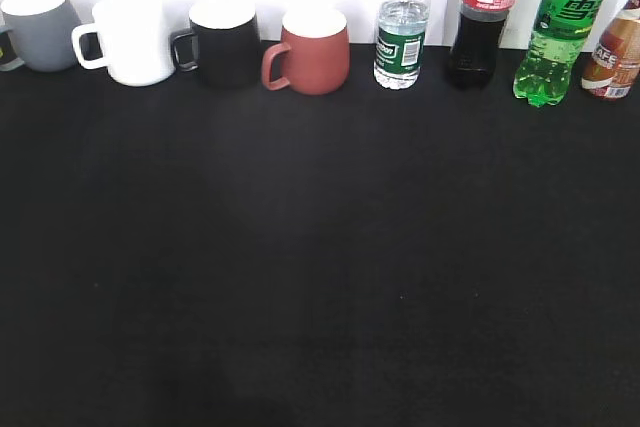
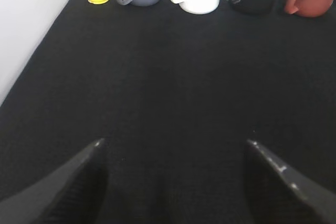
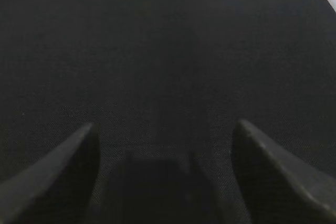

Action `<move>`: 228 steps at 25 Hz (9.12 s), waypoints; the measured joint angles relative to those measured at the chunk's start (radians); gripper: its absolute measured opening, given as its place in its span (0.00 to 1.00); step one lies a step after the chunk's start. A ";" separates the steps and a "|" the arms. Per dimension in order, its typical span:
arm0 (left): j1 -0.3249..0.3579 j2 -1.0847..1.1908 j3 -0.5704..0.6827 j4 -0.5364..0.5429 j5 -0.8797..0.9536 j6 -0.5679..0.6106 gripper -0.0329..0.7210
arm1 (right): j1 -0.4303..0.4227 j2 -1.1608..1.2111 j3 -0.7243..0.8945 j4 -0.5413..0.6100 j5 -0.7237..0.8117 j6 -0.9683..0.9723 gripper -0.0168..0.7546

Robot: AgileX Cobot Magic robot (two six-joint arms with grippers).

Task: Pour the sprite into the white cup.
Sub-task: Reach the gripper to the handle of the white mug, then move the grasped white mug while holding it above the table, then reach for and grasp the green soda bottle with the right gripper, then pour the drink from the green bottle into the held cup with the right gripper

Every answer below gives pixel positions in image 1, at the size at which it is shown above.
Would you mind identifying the green soda bottle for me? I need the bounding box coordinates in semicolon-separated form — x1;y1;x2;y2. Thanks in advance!
513;0;603;107

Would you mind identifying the red mug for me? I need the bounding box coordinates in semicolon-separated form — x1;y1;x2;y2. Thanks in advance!
261;7;350;95

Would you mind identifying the clear water bottle green label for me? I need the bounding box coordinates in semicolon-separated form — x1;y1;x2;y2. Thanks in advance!
373;0;431;90

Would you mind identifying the black mug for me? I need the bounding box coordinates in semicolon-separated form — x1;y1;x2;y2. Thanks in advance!
169;0;262;88

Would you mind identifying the white mug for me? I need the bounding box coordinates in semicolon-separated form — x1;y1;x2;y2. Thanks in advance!
71;0;175;87

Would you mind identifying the cola bottle red label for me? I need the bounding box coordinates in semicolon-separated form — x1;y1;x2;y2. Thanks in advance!
447;0;515;89

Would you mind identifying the brown coffee drink bottle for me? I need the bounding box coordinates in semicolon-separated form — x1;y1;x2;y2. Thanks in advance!
581;0;639;100

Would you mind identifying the grey mug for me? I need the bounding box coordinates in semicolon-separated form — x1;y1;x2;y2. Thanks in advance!
1;0;81;72

